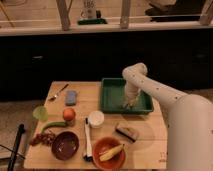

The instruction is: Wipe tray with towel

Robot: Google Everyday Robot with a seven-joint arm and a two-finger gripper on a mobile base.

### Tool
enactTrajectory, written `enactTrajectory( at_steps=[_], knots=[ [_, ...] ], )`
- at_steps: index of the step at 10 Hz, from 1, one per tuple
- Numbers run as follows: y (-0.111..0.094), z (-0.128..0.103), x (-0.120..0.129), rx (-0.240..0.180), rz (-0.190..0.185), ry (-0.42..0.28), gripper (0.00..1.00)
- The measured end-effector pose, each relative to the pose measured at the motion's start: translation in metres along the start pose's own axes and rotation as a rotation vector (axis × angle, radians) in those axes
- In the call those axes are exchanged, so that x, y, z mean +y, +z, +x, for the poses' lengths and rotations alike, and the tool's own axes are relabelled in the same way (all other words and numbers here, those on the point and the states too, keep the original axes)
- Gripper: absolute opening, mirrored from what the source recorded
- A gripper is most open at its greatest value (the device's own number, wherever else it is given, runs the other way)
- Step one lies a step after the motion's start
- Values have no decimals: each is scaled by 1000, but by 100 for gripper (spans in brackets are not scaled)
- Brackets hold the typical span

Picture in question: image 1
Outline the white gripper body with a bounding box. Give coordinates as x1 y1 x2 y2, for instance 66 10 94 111
124 82 139 105

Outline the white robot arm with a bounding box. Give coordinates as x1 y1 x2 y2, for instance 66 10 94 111
122 63 213 171

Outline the green plastic tray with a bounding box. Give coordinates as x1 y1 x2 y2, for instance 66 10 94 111
99 78 154 115

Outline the wooden scrubbing brush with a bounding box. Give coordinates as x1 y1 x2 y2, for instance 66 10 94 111
115 123 139 142

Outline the white cup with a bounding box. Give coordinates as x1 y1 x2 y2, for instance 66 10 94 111
88 111 104 128

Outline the blue sponge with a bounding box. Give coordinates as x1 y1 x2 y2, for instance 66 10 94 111
65 90 77 106

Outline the orange bowl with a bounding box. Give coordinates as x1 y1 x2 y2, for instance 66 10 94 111
92 137 126 171

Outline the orange fruit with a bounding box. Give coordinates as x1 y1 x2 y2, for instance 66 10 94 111
63 108 76 121

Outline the white dish brush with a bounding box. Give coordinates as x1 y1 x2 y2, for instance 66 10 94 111
84 119 93 162

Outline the dark purple bowl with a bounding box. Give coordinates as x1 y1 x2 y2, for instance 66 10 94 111
51 131 79 161

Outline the green pepper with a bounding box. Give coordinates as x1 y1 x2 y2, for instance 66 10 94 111
41 122 68 134

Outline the light green cup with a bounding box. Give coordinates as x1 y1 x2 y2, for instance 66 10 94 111
33 106 48 122

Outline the black stand pole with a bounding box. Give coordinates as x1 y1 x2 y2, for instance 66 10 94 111
7 124 25 171

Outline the green base plate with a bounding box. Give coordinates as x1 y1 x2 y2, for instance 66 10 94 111
77 18 108 25

